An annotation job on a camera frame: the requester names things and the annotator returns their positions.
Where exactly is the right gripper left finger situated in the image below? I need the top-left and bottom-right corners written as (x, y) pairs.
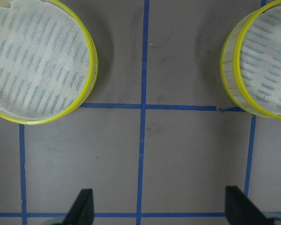
top-left (64, 188), bottom-right (94, 225)

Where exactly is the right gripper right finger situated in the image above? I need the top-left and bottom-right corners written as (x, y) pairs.
top-left (225, 186), bottom-right (272, 225)

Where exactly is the side yellow bamboo steamer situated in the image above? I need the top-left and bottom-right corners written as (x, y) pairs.
top-left (220, 0), bottom-right (281, 120)

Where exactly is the centre yellow bamboo steamer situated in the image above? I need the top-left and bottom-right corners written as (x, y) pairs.
top-left (0, 0), bottom-right (98, 125)

